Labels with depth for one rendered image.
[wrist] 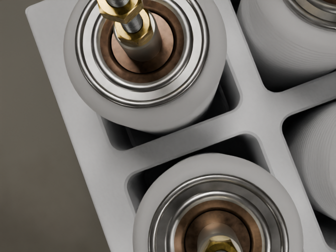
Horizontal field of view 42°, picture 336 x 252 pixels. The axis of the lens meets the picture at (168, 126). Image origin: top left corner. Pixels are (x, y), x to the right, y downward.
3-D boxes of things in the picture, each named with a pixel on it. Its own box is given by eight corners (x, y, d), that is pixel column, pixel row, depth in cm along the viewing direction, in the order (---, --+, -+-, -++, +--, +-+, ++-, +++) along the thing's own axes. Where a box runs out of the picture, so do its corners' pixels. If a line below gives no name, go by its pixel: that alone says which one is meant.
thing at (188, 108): (162, 156, 42) (137, 163, 24) (96, 85, 43) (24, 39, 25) (235, 88, 42) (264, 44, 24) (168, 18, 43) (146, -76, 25)
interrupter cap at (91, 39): (139, 137, 25) (137, 136, 24) (50, 41, 25) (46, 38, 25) (237, 45, 25) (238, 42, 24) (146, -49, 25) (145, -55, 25)
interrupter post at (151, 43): (141, 72, 25) (133, 61, 22) (113, 42, 25) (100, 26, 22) (172, 43, 25) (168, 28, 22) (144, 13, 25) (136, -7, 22)
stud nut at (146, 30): (131, 53, 22) (129, 49, 21) (108, 28, 22) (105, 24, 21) (160, 26, 22) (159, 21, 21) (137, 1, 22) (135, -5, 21)
